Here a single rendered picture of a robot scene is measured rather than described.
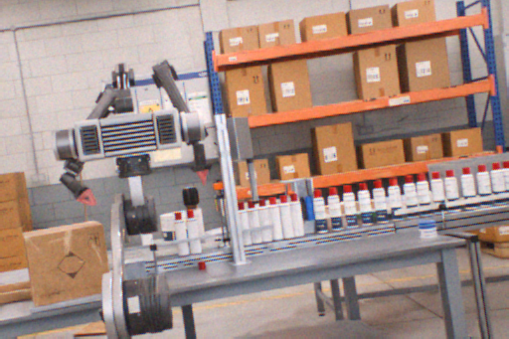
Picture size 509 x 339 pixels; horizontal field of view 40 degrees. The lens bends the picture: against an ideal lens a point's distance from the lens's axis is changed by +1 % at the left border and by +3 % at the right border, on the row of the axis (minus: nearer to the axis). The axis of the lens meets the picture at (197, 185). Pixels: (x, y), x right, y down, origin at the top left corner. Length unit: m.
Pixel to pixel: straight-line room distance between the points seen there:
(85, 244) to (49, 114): 5.16
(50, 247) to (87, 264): 0.16
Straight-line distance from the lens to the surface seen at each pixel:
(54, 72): 7.82
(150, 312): 2.16
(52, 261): 2.70
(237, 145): 2.98
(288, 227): 3.21
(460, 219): 3.52
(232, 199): 3.01
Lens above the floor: 1.36
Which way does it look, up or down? 3 degrees down
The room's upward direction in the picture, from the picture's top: 8 degrees counter-clockwise
